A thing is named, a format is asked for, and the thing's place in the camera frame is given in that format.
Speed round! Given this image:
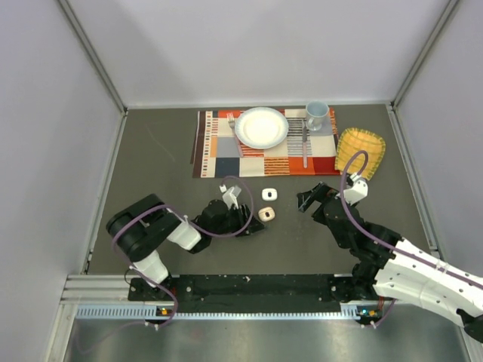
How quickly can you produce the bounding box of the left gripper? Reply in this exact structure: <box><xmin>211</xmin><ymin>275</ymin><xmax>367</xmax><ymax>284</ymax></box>
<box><xmin>210</xmin><ymin>202</ymin><xmax>266</xmax><ymax>236</ymax></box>

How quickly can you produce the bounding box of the beige earbud charging case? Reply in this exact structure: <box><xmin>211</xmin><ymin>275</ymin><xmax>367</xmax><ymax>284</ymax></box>
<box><xmin>258</xmin><ymin>207</ymin><xmax>275</xmax><ymax>222</ymax></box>

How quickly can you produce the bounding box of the white earbud charging case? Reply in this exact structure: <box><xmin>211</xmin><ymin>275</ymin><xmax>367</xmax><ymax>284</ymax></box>
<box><xmin>261</xmin><ymin>188</ymin><xmax>278</xmax><ymax>201</ymax></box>

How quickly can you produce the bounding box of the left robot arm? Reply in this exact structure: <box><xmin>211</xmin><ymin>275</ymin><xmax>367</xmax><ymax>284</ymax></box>
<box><xmin>106</xmin><ymin>194</ymin><xmax>265</xmax><ymax>299</ymax></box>

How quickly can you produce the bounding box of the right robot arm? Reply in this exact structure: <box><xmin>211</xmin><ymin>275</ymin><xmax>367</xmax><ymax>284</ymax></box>
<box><xmin>297</xmin><ymin>183</ymin><xmax>482</xmax><ymax>342</ymax></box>

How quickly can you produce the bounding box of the yellow woven cloth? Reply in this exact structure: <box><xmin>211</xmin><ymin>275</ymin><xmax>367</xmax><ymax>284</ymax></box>
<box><xmin>334</xmin><ymin>127</ymin><xmax>386</xmax><ymax>180</ymax></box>

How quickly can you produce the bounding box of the light blue cup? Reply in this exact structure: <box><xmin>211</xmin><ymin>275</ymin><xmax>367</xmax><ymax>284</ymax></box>
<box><xmin>306</xmin><ymin>101</ymin><xmax>331</xmax><ymax>133</ymax></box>

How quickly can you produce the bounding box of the patchwork placemat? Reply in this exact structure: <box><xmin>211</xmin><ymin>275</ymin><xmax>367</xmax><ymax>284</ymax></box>
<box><xmin>191</xmin><ymin>108</ymin><xmax>340</xmax><ymax>178</ymax></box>

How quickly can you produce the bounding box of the white plate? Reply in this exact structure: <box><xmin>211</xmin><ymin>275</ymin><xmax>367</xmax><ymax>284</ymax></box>
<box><xmin>235</xmin><ymin>107</ymin><xmax>289</xmax><ymax>149</ymax></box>

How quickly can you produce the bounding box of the silver fork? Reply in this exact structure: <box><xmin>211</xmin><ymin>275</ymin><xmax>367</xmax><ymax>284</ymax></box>
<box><xmin>226</xmin><ymin>112</ymin><xmax>244</xmax><ymax>158</ymax></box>

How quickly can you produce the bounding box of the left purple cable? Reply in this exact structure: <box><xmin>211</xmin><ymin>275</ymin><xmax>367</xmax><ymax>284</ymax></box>
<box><xmin>111</xmin><ymin>175</ymin><xmax>254</xmax><ymax>328</ymax></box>

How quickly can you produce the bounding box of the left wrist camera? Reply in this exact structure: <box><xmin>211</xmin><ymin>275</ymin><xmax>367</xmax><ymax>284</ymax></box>
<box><xmin>220</xmin><ymin>184</ymin><xmax>242</xmax><ymax>210</ymax></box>

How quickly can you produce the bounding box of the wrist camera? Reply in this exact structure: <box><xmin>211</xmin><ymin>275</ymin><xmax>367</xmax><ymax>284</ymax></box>
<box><xmin>343</xmin><ymin>173</ymin><xmax>368</xmax><ymax>206</ymax></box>
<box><xmin>220</xmin><ymin>184</ymin><xmax>242</xmax><ymax>210</ymax></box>

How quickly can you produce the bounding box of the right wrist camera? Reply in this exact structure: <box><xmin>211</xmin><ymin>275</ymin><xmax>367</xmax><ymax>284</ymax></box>
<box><xmin>343</xmin><ymin>173</ymin><xmax>368</xmax><ymax>206</ymax></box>

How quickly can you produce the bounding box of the pink handled knife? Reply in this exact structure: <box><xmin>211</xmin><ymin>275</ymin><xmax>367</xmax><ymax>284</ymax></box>
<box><xmin>302</xmin><ymin>123</ymin><xmax>308</xmax><ymax>169</ymax></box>

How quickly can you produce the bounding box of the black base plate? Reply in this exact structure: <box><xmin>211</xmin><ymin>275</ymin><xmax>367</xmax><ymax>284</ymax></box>
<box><xmin>128</xmin><ymin>273</ymin><xmax>359</xmax><ymax>314</ymax></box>

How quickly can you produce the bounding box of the grey cable duct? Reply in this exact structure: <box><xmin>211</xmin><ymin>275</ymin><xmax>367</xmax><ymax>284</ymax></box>
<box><xmin>75</xmin><ymin>302</ymin><xmax>377</xmax><ymax>321</ymax></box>

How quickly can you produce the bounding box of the aluminium frame rail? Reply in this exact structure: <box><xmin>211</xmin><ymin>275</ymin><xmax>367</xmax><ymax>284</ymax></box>
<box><xmin>60</xmin><ymin>275</ymin><xmax>130</xmax><ymax>304</ymax></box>

